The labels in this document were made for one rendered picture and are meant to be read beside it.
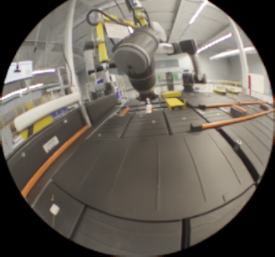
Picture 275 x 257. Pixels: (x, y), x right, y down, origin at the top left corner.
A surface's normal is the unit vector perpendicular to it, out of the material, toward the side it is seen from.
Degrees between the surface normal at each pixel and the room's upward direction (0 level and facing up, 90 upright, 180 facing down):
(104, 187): 0
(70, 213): 0
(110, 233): 0
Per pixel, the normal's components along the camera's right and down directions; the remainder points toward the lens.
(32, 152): 0.97, -0.11
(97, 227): -0.18, -0.91
